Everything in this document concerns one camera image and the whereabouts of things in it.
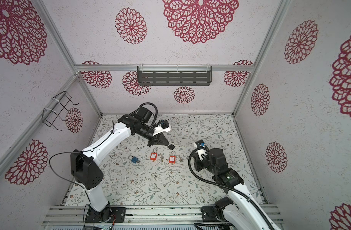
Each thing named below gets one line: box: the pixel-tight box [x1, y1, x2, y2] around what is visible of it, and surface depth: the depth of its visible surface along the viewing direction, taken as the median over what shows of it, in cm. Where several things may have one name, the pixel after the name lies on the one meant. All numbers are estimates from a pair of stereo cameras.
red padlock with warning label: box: [150, 147, 158, 161], surface depth 97 cm
